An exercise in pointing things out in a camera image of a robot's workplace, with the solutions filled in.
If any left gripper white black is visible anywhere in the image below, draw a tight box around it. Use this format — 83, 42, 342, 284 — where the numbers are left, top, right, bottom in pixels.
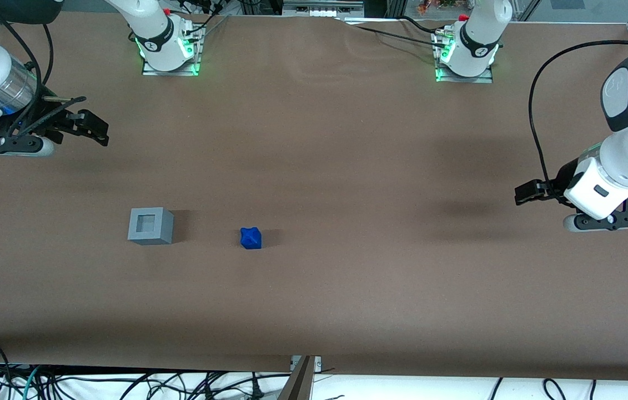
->
515, 157, 628, 221

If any blue plastic part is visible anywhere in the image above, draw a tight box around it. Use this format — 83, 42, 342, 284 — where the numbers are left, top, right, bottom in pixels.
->
240, 227, 263, 250

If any gray cube base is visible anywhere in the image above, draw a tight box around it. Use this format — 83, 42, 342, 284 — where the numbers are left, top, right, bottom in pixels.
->
127, 207, 175, 246

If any brown table cover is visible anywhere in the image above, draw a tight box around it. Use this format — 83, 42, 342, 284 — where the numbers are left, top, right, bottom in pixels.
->
0, 11, 628, 382

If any aluminium rack with sockets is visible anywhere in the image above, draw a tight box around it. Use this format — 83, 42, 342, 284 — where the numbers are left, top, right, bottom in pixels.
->
282, 0, 365, 18

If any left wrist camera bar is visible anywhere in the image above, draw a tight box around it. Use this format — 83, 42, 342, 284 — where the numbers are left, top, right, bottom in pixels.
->
563, 210, 628, 233

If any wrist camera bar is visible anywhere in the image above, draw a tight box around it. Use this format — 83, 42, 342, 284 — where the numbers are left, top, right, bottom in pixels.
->
563, 210, 628, 233
0, 133, 55, 157

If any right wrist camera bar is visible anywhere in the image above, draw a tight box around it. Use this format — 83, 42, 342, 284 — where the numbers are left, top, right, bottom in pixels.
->
0, 133, 55, 157

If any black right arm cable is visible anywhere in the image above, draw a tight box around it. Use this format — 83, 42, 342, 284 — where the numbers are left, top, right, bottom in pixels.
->
0, 11, 88, 139

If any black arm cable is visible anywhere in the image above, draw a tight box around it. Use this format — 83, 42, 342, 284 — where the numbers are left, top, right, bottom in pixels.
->
0, 11, 88, 139
528, 39, 628, 196

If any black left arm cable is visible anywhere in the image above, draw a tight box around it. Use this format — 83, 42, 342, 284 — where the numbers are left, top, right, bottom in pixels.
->
528, 39, 628, 196

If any black cable on table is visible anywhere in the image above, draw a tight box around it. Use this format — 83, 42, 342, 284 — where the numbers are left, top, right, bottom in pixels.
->
354, 25, 450, 51
400, 16, 448, 38

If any teal floor cable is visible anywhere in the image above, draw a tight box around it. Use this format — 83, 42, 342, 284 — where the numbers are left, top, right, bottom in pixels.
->
21, 366, 43, 400

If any aluminium frame profile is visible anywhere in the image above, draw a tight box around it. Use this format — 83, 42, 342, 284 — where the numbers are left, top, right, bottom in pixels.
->
276, 356, 317, 400

